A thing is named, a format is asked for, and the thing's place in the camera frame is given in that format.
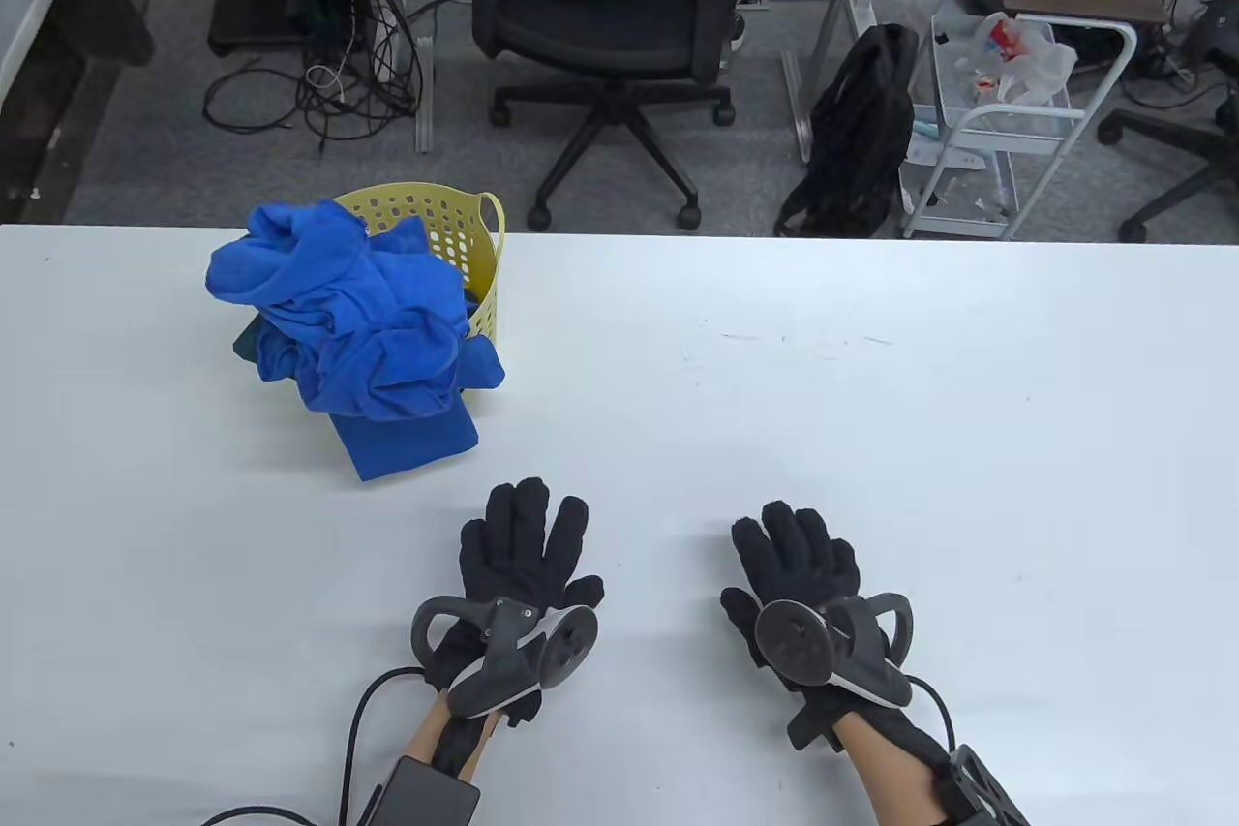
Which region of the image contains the bundle of black floor cables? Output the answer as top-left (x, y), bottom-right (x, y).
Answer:
top-left (201, 0), bottom-right (437, 154)

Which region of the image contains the dark brown desk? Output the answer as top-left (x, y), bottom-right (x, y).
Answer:
top-left (0, 0), bottom-right (156, 225)

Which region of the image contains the grey metal desk frame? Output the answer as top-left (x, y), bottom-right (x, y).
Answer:
top-left (765, 0), bottom-right (896, 164)

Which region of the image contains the black cable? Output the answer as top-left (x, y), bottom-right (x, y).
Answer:
top-left (198, 666), bottom-right (427, 826)
top-left (905, 676), bottom-right (959, 754)

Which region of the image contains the yellow perforated laundry basket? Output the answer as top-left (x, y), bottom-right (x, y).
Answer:
top-left (334, 182), bottom-right (506, 348)

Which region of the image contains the person's right forearm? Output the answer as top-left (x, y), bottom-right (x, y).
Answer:
top-left (837, 708), bottom-right (979, 826)

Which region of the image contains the black sensor box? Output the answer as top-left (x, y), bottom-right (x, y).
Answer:
top-left (363, 756), bottom-right (482, 826)

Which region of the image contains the grey metal desk leg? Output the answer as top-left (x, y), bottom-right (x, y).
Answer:
top-left (358, 0), bottom-right (435, 154)

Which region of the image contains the black office chair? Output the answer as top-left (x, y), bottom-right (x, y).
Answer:
top-left (453, 0), bottom-right (775, 233)

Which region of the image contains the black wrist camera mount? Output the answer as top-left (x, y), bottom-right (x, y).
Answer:
top-left (786, 686), bottom-right (853, 754)

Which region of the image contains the white power strip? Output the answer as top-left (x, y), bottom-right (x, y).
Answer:
top-left (373, 0), bottom-right (414, 86)

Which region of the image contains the white utility cart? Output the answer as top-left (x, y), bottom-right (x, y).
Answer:
top-left (898, 0), bottom-right (1138, 241)

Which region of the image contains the person's left hand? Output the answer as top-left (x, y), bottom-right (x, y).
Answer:
top-left (426, 477), bottom-right (606, 725)

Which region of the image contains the black swivel chair base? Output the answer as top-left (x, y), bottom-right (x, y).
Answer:
top-left (1097, 22), bottom-right (1239, 244)

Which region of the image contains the blue clothes shirt white tag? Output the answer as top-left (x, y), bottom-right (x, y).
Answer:
top-left (254, 313), bottom-right (506, 483)

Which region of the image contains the black backpack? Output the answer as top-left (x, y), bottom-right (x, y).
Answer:
top-left (774, 22), bottom-right (921, 238)

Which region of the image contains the person's right hand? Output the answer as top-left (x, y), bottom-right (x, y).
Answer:
top-left (721, 502), bottom-right (916, 720)

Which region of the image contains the black mesh wrist bracket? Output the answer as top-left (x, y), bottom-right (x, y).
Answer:
top-left (934, 744), bottom-right (1032, 826)

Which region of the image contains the grey handheld controller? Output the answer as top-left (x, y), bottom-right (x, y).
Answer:
top-left (411, 596), bottom-right (599, 720)
top-left (755, 594), bottom-right (916, 709)

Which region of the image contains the white plastic bag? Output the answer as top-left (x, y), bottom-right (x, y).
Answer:
top-left (953, 11), bottom-right (1078, 106)

